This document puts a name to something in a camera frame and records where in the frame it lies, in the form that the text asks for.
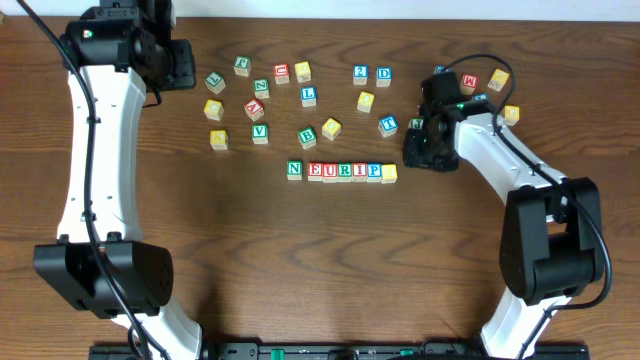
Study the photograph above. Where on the green B block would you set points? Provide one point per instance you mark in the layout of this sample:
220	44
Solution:
307	137

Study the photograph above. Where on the red E block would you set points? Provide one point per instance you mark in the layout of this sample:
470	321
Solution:
315	172

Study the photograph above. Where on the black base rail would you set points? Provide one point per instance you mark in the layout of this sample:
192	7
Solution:
429	350

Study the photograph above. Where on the green Z block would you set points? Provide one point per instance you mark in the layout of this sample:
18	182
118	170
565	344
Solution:
261	88

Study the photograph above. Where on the blue l block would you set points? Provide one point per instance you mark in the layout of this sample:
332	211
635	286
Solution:
481	96
308	96

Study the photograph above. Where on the yellow K block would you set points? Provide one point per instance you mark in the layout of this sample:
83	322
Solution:
219	139

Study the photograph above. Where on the green V block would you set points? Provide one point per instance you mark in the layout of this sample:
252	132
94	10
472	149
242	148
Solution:
260	134

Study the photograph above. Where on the red A block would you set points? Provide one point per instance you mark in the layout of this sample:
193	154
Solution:
254	109

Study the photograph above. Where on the red M block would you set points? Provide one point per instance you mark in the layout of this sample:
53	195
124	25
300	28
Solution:
468	84

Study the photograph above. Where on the blue 2 block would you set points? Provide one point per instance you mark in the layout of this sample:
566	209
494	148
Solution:
360	74

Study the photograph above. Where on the yellow S block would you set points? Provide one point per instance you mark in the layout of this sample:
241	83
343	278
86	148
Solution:
389	173

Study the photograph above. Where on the yellow O block lower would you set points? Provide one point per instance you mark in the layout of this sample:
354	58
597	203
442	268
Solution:
331	129

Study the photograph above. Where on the blue L block right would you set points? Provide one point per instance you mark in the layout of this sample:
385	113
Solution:
481	96

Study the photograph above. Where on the yellow C block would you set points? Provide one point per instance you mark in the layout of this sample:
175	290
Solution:
214	110

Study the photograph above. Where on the green R block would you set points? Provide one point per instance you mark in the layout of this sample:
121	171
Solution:
345	173

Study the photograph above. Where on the yellow block far right top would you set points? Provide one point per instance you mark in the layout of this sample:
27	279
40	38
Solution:
498	80

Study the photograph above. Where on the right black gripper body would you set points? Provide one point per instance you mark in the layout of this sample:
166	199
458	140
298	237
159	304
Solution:
417	153

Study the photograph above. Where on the yellow block top row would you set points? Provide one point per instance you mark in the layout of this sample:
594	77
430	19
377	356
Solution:
303	71

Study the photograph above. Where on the yellow o block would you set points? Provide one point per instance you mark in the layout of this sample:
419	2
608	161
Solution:
331	129
365	102

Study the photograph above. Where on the green L block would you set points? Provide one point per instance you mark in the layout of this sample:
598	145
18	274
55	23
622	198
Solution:
215	82

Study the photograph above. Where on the yellow G block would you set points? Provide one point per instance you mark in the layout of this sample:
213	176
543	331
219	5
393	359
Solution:
511	114

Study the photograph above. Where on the green N block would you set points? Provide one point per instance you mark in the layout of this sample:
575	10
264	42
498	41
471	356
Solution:
295	170

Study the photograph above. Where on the blue P block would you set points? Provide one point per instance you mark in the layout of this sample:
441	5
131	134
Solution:
374	172

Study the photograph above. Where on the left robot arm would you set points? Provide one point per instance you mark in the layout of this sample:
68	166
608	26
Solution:
116	55

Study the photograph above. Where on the blue T block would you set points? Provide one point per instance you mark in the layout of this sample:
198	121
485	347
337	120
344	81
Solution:
388	126

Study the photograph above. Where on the red I block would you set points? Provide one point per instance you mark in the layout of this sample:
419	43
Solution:
359	172

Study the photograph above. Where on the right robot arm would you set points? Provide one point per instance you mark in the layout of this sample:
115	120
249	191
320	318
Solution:
552	253

